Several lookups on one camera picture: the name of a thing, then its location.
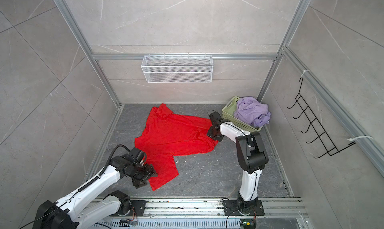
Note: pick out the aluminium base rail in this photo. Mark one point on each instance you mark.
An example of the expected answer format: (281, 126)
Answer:
(208, 213)

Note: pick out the black wire hook rack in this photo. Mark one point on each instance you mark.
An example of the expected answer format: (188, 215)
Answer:
(315, 125)

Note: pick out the purple t-shirt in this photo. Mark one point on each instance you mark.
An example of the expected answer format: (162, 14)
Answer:
(252, 112)

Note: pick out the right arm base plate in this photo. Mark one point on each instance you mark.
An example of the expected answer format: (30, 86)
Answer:
(239, 208)

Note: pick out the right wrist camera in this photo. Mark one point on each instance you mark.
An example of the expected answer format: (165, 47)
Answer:
(215, 118)

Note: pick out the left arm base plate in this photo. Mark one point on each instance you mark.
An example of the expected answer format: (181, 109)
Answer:
(138, 206)

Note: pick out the red t-shirt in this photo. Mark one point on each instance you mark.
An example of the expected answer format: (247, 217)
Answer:
(167, 135)

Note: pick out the white wire mesh basket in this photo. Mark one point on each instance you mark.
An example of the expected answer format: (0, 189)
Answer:
(178, 69)

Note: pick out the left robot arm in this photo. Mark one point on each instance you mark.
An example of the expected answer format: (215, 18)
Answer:
(75, 211)

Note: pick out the green plastic basket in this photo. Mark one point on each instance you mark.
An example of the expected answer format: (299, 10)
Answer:
(228, 113)

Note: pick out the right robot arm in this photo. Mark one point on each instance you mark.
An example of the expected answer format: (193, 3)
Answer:
(252, 158)

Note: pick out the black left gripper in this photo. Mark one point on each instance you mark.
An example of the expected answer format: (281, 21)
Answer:
(151, 172)

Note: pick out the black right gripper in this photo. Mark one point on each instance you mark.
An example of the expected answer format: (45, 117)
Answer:
(209, 134)

